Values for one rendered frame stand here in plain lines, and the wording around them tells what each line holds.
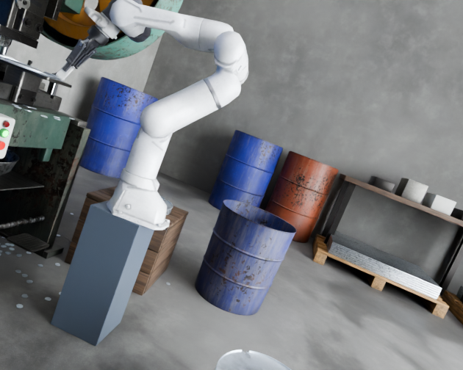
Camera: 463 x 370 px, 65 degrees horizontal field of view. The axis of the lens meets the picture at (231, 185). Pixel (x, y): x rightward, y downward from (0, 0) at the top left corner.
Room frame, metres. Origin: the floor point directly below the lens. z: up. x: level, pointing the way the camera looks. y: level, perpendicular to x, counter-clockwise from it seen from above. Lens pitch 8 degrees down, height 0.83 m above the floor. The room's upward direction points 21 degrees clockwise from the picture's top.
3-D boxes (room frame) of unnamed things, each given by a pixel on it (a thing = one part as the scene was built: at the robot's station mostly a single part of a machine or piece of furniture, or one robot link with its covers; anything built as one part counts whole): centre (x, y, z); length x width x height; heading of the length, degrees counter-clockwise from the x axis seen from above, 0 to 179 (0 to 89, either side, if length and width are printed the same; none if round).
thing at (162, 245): (1.74, 0.38, 0.18); 0.40 x 0.38 x 0.35; 86
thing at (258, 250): (1.89, -0.20, 0.24); 0.42 x 0.42 x 0.48
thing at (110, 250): (1.21, 0.31, 0.23); 0.18 x 0.18 x 0.45; 83
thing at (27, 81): (1.35, 0.84, 0.72); 0.25 x 0.14 x 0.14; 80
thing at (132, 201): (1.21, 0.26, 0.52); 0.22 x 0.19 x 0.14; 83
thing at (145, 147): (1.25, 0.31, 0.71); 0.18 x 0.11 x 0.25; 10
